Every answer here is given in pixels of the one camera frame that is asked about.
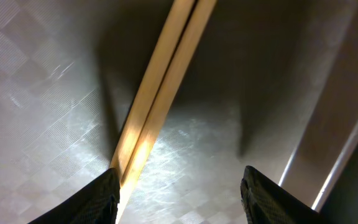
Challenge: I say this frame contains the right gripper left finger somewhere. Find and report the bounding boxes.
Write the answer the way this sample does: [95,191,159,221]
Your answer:
[30,168,120,224]

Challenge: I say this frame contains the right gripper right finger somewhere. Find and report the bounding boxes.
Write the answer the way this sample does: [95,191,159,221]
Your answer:
[240,166,328,224]

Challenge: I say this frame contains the wooden chopstick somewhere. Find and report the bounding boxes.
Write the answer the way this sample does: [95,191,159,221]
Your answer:
[111,0,195,179]
[117,0,217,220]

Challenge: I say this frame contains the dark brown serving tray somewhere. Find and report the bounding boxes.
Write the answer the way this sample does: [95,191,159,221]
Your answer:
[0,0,358,224]

